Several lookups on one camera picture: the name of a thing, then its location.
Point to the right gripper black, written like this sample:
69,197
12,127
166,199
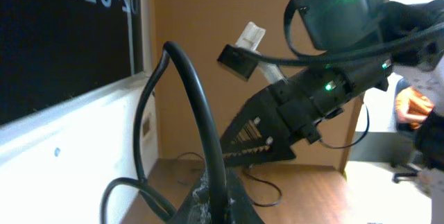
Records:
258,135

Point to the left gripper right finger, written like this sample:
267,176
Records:
240,209

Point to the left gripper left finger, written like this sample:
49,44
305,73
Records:
196,207

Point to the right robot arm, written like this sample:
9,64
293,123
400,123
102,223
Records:
359,44

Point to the person in orange shirt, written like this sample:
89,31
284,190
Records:
412,107

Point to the black office chair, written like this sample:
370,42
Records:
404,148

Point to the black board with white lettering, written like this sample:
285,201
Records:
55,50

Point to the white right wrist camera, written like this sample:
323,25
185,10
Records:
242,58

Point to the white wall socket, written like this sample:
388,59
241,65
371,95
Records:
145,127

